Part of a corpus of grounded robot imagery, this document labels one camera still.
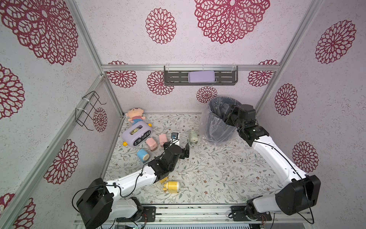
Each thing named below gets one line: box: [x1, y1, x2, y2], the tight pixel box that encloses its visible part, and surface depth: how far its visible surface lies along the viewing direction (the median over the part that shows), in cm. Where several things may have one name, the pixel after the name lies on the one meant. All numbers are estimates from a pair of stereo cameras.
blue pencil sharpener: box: [136, 148, 150, 162], surface depth 91 cm
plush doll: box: [125, 107, 147, 126], surface depth 115 cm
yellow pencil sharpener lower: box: [162, 181, 181, 194], surface depth 78 cm
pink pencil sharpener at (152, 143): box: [145, 137, 158, 151], surface depth 96 cm
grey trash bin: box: [206, 96, 241, 145], surface depth 92 cm
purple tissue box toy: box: [121, 121, 153, 148], surface depth 100 cm
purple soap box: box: [187, 70, 217, 84], surface depth 92 cm
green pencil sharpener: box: [189, 130, 199, 144], surface depth 99 cm
